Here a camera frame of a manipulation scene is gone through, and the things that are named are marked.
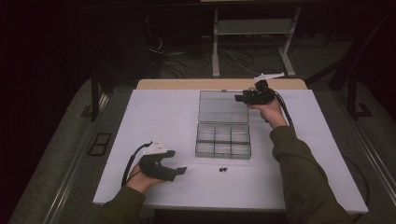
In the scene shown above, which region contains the white floor cable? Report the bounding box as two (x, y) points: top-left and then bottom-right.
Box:
(220, 48), (273, 79)

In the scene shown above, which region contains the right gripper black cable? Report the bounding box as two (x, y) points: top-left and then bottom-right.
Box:
(271, 88), (295, 129)

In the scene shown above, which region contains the thin black cable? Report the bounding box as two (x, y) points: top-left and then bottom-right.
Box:
(342, 155), (372, 222)

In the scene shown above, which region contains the clear plastic compartment box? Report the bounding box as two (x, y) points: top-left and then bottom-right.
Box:
(194, 89), (252, 161)

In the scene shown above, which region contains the metal floor rail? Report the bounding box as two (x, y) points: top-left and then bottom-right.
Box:
(43, 92), (110, 224)
(339, 92), (396, 200)

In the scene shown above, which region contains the black floor cables bundle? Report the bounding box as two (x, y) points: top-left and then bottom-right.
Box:
(146, 32), (281, 79)

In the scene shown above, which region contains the black floor hatch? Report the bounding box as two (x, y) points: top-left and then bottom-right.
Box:
(87, 133), (112, 157)

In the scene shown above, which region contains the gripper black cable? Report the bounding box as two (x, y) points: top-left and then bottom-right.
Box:
(120, 141), (153, 188)
(271, 88), (295, 129)

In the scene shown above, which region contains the person's left hand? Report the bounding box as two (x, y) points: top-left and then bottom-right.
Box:
(125, 162), (164, 194)

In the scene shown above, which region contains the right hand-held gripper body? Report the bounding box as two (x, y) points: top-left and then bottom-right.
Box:
(242, 72), (286, 105)

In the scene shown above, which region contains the wooden table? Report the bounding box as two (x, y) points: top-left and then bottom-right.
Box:
(135, 77), (308, 91)

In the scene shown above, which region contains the person's right hand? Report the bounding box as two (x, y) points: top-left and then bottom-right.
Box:
(247, 98), (289, 130)

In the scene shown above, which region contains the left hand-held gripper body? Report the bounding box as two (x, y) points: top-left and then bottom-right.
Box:
(138, 140), (177, 183)

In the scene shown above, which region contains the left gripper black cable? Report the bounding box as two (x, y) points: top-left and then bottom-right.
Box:
(120, 141), (153, 188)

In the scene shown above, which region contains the white metal desk frame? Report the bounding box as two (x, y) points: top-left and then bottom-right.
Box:
(211, 6), (303, 78)

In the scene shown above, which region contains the black metal stand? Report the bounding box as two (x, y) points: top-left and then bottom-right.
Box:
(89, 60), (114, 122)
(304, 7), (396, 120)

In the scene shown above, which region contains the white table board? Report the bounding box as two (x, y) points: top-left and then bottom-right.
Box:
(92, 89), (369, 215)

